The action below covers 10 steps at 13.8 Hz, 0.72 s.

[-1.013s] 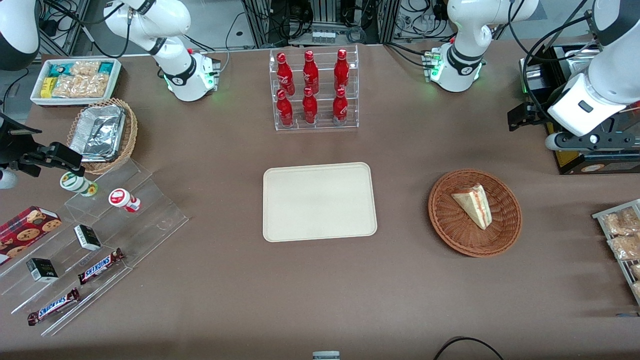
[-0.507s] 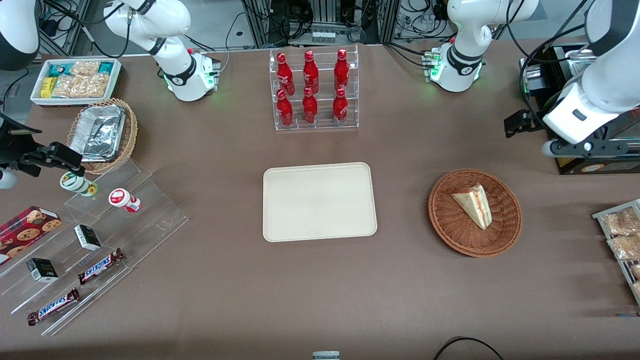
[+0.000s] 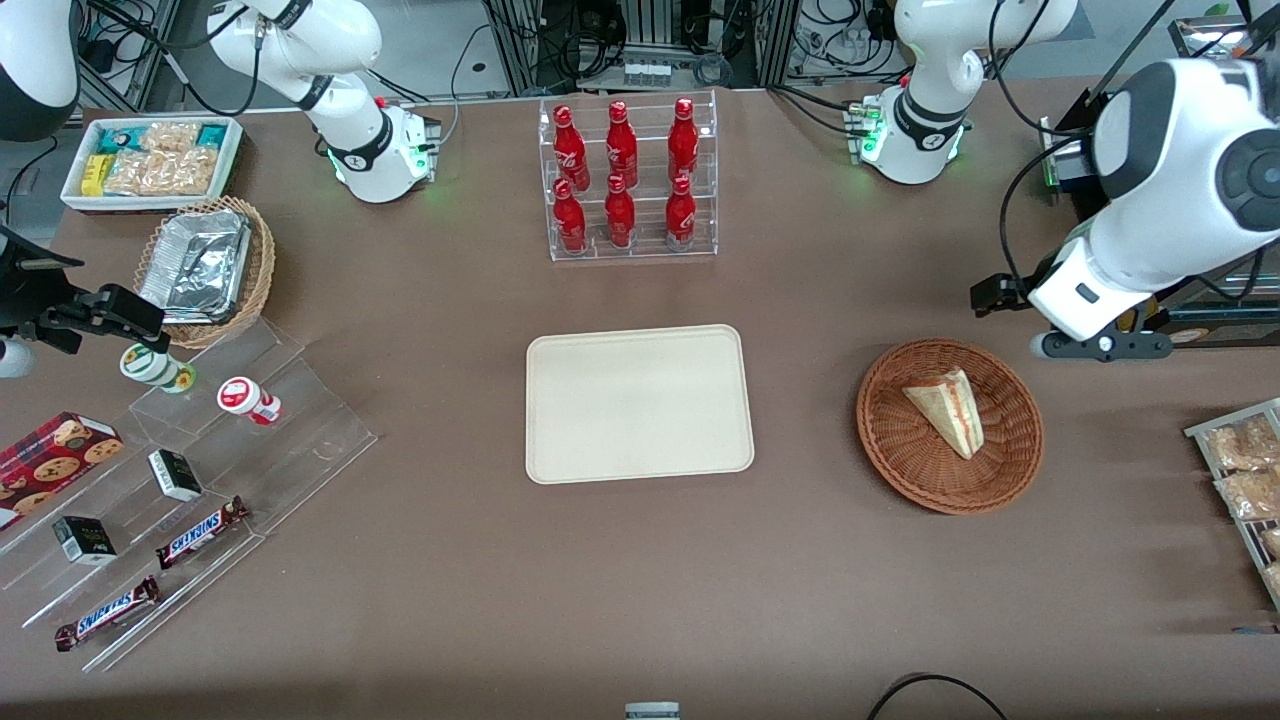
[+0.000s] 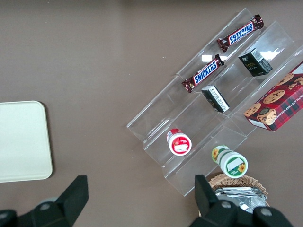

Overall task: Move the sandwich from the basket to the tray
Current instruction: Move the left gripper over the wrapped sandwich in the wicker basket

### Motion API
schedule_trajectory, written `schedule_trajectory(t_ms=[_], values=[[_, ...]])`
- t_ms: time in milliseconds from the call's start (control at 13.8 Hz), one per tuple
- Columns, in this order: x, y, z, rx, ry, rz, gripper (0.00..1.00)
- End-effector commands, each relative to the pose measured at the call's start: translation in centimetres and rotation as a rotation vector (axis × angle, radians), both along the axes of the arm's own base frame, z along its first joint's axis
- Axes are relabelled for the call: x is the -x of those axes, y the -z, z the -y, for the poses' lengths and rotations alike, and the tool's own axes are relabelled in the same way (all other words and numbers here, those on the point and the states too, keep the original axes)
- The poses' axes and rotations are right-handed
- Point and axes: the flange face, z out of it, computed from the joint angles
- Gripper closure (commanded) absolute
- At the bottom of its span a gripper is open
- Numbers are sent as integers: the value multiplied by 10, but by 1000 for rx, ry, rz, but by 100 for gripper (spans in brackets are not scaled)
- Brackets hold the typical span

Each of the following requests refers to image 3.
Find black cable loop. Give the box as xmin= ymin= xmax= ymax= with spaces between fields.
xmin=865 ymin=673 xmax=1011 ymax=720

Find large clear cracker bag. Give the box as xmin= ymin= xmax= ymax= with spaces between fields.
xmin=104 ymin=148 xmax=222 ymax=197

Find green white yogurt cup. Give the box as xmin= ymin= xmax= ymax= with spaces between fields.
xmin=120 ymin=343 xmax=197 ymax=395

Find thin black table cable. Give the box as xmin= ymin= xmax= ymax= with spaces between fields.
xmin=440 ymin=20 xmax=501 ymax=149

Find Snickers chocolate bar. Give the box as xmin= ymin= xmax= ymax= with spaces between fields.
xmin=55 ymin=575 xmax=162 ymax=653
xmin=155 ymin=496 xmax=251 ymax=571

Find red cookie box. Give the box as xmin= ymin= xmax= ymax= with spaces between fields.
xmin=0 ymin=412 xmax=125 ymax=532

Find small black box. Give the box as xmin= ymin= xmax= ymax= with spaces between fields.
xmin=52 ymin=516 xmax=118 ymax=567
xmin=148 ymin=449 xmax=204 ymax=503

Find red cola bottle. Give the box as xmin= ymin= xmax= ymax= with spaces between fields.
xmin=668 ymin=97 xmax=700 ymax=183
xmin=604 ymin=174 xmax=637 ymax=249
xmin=553 ymin=104 xmax=591 ymax=192
xmin=606 ymin=100 xmax=639 ymax=189
xmin=665 ymin=175 xmax=697 ymax=251
xmin=553 ymin=178 xmax=589 ymax=255

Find red white yogurt cup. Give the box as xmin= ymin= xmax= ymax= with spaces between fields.
xmin=217 ymin=376 xmax=283 ymax=427

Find silver foil containers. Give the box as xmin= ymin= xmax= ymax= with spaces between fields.
xmin=138 ymin=208 xmax=252 ymax=324

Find black hot food machine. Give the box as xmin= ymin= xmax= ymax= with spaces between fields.
xmin=1040 ymin=15 xmax=1280 ymax=351

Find brown round wicker basket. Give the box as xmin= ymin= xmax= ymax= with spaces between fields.
xmin=856 ymin=338 xmax=1045 ymax=516

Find small clear cracker bag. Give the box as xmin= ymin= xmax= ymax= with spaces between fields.
xmin=140 ymin=122 xmax=202 ymax=154

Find clear acrylic step display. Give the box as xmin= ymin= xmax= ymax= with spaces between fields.
xmin=0 ymin=318 xmax=379 ymax=674

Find beige plastic tray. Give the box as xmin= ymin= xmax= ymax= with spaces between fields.
xmin=526 ymin=324 xmax=755 ymax=486

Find white rectangular snack bin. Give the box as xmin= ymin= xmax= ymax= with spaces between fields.
xmin=60 ymin=116 xmax=245 ymax=215

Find light tan wicker basket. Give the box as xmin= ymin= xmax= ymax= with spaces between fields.
xmin=133 ymin=196 xmax=277 ymax=350

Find tray of packaged snacks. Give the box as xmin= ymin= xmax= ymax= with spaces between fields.
xmin=1185 ymin=398 xmax=1280 ymax=612

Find clear acrylic bottle rack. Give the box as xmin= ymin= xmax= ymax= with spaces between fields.
xmin=538 ymin=90 xmax=719 ymax=263

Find triangle sandwich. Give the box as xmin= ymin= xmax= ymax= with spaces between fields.
xmin=903 ymin=368 xmax=986 ymax=461

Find aluminium frame rack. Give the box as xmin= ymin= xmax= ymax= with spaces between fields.
xmin=480 ymin=0 xmax=801 ymax=97

